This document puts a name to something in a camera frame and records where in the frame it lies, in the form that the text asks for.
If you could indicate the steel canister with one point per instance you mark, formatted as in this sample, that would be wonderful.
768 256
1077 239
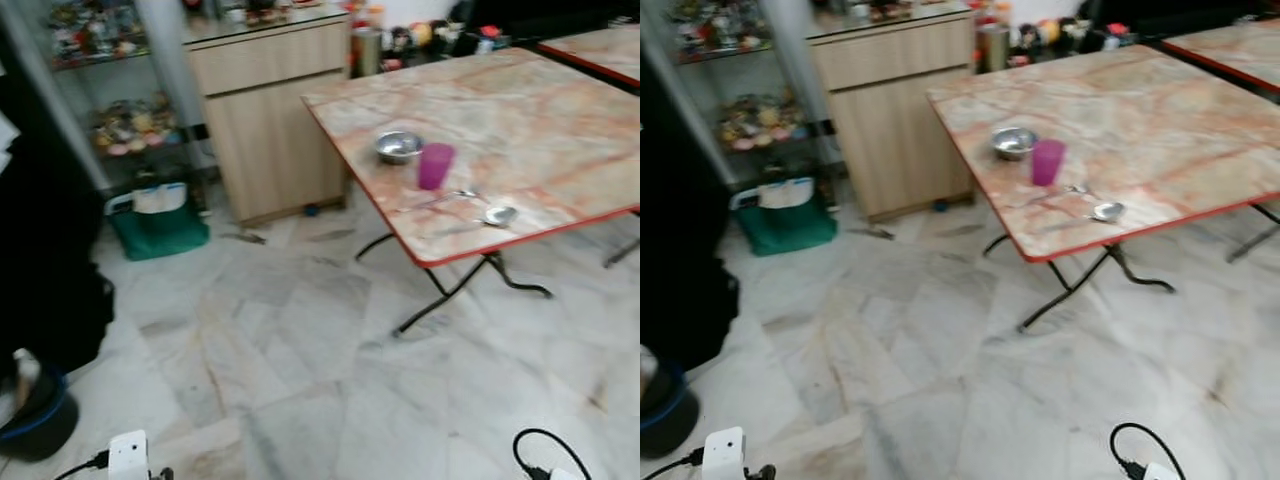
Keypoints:
366 52
993 48

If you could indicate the glass display shelf with figurines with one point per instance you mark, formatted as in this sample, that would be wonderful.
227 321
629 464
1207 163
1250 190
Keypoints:
130 125
760 120

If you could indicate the large black fabric mass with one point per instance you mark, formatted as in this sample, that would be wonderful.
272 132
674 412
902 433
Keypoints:
50 260
680 260

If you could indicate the steel spoon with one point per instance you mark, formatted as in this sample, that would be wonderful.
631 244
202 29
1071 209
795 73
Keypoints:
500 216
1107 211

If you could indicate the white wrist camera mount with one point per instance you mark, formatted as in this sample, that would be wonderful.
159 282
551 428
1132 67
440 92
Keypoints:
724 458
128 458
562 475
1160 472

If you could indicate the purple plastic cup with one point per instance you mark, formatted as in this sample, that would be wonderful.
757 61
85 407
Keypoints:
436 168
1048 163

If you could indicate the green bag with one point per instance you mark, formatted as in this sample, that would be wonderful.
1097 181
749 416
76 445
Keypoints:
160 238
790 232

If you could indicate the light wooden cabinet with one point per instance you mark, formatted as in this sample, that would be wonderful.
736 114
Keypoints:
890 130
270 130

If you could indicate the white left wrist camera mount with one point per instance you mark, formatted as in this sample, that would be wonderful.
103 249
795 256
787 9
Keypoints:
128 458
724 458

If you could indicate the white plastic bag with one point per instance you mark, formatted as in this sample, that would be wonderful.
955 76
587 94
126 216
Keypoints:
786 192
160 198

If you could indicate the red capped bottle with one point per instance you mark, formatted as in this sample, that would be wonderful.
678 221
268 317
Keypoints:
1117 35
490 38

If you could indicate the steel fork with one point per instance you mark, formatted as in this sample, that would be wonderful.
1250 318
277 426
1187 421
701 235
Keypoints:
1078 189
468 193

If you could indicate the steel bowl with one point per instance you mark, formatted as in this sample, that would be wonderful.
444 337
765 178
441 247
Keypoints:
398 150
1013 145

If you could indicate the marble folding table red rim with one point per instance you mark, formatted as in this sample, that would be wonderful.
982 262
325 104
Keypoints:
520 130
600 50
1150 130
1230 50

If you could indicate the orange round ornament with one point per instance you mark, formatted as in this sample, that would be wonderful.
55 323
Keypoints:
1047 32
421 34

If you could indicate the black bucket blue rim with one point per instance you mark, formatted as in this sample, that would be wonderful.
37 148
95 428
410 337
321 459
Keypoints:
40 425
665 420

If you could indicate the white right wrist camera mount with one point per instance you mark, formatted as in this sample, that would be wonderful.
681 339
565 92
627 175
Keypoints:
562 475
1160 472

